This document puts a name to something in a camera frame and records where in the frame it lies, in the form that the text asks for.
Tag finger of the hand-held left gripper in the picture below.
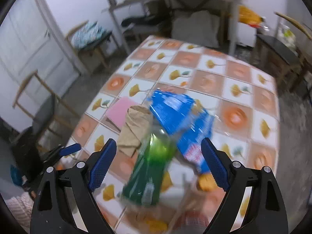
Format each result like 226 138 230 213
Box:
43 143 82 164

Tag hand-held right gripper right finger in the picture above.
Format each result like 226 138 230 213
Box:
200 138 289 234

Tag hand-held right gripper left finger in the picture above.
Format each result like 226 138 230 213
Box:
30 138 117 234

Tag green plastic bottle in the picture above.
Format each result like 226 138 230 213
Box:
121 127 177 206

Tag person's left forearm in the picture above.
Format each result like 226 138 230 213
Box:
5 195 33 232

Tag wooden chair with dark seat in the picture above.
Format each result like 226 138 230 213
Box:
12 69 81 152

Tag crumpled brown paper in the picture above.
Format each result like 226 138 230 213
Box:
117 105 153 158

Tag clear plastic bag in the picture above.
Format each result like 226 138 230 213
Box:
119 173 220 234

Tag pink sponge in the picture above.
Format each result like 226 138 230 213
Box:
106 96 137 132

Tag blue plastic packet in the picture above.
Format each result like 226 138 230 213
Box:
146 90 216 176

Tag tile-pattern floral tablecloth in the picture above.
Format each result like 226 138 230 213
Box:
65 35 281 234

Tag white panel door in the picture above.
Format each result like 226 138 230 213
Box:
0 0 81 98

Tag wooden chair with quilt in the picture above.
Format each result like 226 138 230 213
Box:
65 21 122 71

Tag patterned quilted cushion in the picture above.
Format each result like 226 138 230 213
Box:
73 22 106 49

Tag wooden armchair with black seat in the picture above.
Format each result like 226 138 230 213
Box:
255 12 312 90

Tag black cloth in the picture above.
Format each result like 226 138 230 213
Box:
121 15 171 27

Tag white green cartons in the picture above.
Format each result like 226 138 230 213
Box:
278 23 299 48

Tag yellow plastic bag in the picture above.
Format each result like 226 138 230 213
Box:
238 5 266 27

